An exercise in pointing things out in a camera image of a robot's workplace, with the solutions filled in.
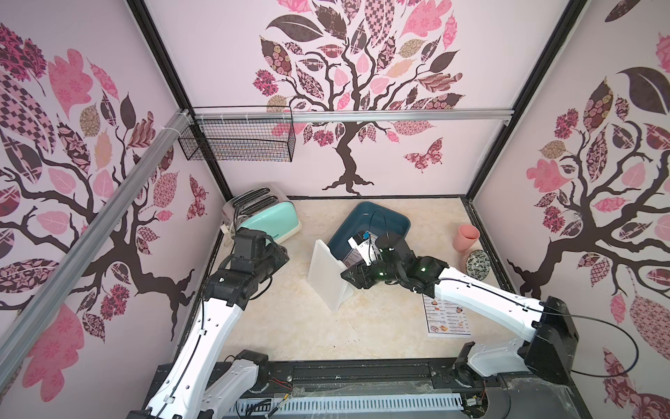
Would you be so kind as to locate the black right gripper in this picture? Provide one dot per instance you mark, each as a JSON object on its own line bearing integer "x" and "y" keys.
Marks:
{"x": 357, "y": 270}

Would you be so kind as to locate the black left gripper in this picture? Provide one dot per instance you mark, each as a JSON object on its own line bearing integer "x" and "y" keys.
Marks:
{"x": 281, "y": 256}

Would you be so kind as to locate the clear acrylic menu holder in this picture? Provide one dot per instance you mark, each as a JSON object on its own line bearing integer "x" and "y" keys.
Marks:
{"x": 325, "y": 277}

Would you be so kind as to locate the old paper menu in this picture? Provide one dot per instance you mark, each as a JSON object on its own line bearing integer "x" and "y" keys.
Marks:
{"x": 445, "y": 319}

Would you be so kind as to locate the new dim sum menu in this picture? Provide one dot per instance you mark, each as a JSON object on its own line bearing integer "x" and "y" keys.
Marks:
{"x": 363, "y": 252}

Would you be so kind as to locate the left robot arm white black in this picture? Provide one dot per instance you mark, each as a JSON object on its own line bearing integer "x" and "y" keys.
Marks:
{"x": 186, "y": 392}

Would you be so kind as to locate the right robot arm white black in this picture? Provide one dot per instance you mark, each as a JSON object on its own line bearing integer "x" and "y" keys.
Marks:
{"x": 546, "y": 338}

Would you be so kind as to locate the teal plastic bin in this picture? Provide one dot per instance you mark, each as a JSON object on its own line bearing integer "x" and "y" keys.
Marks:
{"x": 370, "y": 217}

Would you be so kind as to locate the mint green toaster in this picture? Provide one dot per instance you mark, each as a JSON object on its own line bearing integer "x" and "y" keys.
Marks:
{"x": 264, "y": 208}

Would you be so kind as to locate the pink plastic cup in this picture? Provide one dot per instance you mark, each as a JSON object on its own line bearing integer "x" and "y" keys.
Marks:
{"x": 466, "y": 236}

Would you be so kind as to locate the speckled round dish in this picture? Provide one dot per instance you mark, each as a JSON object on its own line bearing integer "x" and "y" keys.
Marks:
{"x": 478, "y": 265}

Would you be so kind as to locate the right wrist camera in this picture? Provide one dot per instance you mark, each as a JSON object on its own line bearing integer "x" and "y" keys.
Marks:
{"x": 361, "y": 237}

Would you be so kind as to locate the black wire basket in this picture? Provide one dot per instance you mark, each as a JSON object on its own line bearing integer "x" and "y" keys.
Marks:
{"x": 240, "y": 134}

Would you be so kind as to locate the white slotted cable duct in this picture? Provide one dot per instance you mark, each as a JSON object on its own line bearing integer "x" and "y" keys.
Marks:
{"x": 383, "y": 406}

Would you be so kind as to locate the aluminium rail back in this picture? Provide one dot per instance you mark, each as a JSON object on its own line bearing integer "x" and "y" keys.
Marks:
{"x": 361, "y": 116}

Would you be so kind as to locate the aluminium rail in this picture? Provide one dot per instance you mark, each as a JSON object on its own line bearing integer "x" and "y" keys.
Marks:
{"x": 35, "y": 318}
{"x": 361, "y": 116}

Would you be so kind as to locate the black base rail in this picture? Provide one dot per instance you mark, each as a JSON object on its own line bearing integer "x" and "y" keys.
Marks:
{"x": 510, "y": 395}

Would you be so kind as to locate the aluminium rail left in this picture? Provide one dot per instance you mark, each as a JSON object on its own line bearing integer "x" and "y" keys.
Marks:
{"x": 35, "y": 318}

